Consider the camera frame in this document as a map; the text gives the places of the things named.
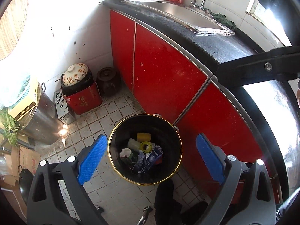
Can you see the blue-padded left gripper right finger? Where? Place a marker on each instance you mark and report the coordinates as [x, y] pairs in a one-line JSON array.
[[212, 160]]

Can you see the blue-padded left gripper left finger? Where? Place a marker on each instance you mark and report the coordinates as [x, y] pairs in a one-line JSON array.
[[89, 158]]

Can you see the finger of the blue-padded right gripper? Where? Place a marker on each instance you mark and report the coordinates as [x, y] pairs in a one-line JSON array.
[[281, 64]]

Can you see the blue toothpaste tube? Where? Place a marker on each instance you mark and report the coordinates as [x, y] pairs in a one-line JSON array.
[[155, 155]]

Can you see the cream foam sponge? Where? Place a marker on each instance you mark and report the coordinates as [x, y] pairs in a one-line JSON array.
[[134, 145]]

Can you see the black trash bin gold rim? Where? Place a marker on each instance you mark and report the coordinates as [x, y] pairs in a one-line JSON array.
[[150, 131]]

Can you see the red kitchen cabinet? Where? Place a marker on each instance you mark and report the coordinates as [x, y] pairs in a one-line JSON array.
[[164, 81]]

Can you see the blue white crumpled wrapper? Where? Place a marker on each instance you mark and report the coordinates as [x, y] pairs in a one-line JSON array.
[[140, 160]]

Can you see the white perforated metal box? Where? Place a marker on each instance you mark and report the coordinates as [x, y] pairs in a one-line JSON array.
[[64, 113]]

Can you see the large steel stockpot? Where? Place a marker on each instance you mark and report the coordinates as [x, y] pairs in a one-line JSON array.
[[41, 122]]

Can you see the black wok pan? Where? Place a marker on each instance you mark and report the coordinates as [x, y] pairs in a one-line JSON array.
[[25, 182]]

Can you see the green dish cloth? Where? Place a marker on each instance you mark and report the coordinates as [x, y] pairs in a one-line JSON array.
[[224, 21]]

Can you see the floral lid ceramic pot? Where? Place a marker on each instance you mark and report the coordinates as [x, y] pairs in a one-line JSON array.
[[76, 78]]

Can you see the yellow cardboard box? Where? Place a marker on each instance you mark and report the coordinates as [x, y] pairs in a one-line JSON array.
[[27, 102]]

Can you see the dark brown clay jar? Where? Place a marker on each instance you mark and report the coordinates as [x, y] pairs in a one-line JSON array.
[[108, 81]]

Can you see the green leafy vegetables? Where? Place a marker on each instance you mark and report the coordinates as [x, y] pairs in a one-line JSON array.
[[10, 127]]

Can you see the stainless steel sink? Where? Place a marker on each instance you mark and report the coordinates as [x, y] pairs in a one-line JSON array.
[[190, 18]]

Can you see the teal bowl with plastic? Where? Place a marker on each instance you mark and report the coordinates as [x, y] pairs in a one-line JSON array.
[[11, 92]]

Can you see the round wooden board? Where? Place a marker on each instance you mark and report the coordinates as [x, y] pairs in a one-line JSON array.
[[13, 22]]

